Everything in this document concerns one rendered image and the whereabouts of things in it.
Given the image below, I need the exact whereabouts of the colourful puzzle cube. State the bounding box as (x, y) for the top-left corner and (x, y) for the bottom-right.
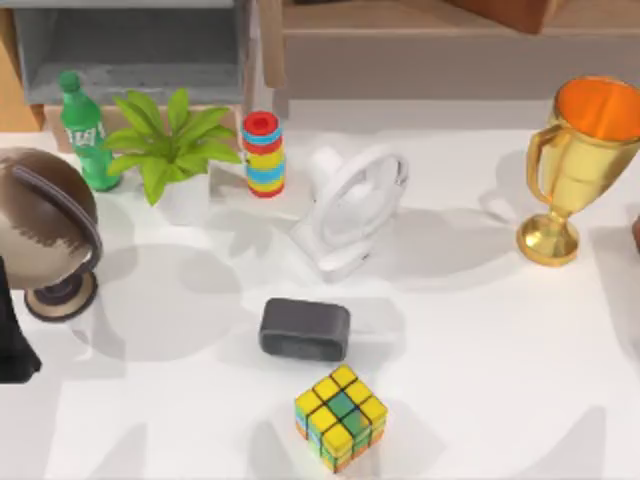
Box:
(293, 363), (390, 473)

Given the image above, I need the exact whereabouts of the white desk fan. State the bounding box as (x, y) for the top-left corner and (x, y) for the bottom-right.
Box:
(290, 144), (411, 285)

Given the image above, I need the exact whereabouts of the dark grey box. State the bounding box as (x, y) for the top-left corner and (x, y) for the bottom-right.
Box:
(258, 297), (352, 361)

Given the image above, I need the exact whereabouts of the brown globe on stand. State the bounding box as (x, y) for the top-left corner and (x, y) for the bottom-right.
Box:
(0, 147), (104, 324)

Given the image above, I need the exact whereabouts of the grey cabinet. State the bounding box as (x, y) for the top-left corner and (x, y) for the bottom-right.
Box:
(11, 0), (251, 108)

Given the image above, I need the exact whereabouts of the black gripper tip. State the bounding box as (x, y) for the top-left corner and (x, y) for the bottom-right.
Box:
(0, 255), (43, 386)

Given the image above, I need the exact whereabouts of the green bottle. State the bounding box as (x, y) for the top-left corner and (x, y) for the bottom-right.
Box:
(57, 70), (123, 193)

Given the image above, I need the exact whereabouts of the stack of coloured rings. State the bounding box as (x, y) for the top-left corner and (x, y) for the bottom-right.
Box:
(240, 110), (287, 199)

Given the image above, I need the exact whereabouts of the wooden cupboard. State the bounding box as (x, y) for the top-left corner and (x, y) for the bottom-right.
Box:
(263, 0), (640, 120)

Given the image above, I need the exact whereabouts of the gold trophy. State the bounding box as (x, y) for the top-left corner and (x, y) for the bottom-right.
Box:
(515, 76), (640, 268)

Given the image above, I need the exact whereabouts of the green potted plant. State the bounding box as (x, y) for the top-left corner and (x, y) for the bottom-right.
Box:
(102, 88), (244, 208)

